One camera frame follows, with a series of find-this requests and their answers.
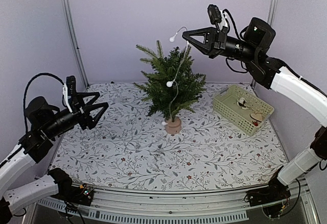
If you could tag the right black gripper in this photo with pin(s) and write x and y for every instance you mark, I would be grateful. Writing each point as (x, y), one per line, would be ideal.
(214, 41)

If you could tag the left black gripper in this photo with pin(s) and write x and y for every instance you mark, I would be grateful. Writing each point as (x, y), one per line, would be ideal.
(86, 120)

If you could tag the small green christmas tree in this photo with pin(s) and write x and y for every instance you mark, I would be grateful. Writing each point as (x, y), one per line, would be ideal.
(190, 84)

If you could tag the white ball light garland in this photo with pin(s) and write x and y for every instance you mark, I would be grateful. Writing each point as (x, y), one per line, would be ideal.
(170, 84)

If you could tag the pale green plastic basket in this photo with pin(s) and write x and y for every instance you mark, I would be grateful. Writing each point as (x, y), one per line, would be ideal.
(225, 103)

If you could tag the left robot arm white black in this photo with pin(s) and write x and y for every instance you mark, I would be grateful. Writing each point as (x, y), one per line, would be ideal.
(28, 152)

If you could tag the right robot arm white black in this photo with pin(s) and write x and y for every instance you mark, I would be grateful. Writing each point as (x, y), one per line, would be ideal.
(274, 74)

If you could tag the floral white tablecloth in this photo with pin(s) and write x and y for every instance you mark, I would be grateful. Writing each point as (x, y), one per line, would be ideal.
(128, 149)

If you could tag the black white cotton ornament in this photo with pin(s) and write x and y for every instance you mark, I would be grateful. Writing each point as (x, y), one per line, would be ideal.
(241, 102)

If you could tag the wooden heart ornament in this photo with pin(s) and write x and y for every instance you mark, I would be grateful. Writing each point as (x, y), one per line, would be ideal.
(258, 116)

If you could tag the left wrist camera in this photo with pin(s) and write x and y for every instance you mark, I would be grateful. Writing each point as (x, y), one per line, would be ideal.
(68, 90)

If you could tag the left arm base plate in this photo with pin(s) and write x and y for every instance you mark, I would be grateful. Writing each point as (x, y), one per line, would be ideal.
(79, 195)

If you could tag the front aluminium rail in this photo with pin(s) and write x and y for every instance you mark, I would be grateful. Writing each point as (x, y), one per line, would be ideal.
(111, 205)

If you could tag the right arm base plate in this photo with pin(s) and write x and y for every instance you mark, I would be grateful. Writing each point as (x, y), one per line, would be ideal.
(266, 195)

